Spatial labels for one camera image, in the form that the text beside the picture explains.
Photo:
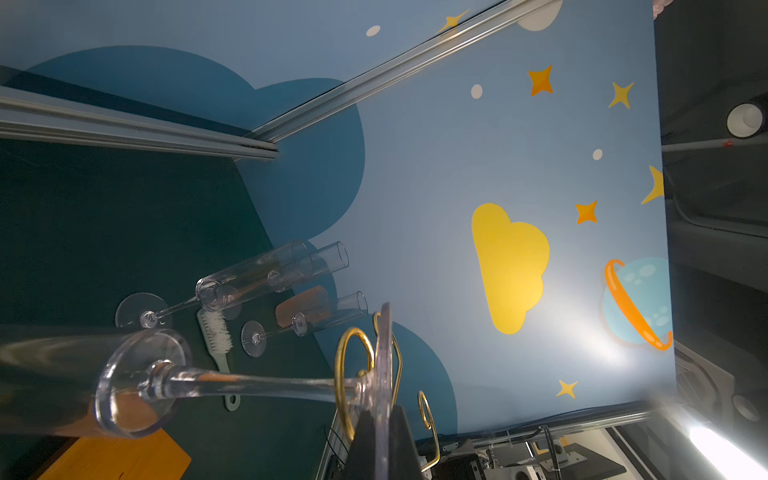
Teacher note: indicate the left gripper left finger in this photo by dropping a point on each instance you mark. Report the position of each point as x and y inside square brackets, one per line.
[360, 463]

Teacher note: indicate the aluminium frame back bar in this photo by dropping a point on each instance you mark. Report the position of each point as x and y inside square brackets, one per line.
[36, 117]

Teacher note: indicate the orange wooden rack base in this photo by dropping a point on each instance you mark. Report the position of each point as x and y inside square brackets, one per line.
[94, 454]

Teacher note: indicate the pale green scrub brush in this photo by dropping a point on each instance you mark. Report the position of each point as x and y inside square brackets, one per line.
[217, 337]

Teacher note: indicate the frosted brown plastic cup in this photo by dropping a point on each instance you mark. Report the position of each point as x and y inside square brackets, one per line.
[314, 304]

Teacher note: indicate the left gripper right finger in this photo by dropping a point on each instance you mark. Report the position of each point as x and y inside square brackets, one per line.
[403, 457]

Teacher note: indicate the clear flute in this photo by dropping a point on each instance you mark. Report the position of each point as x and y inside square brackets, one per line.
[149, 311]
[275, 271]
[254, 338]
[131, 381]

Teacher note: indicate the gold wire glass rack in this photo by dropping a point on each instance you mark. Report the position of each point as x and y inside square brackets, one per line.
[375, 390]

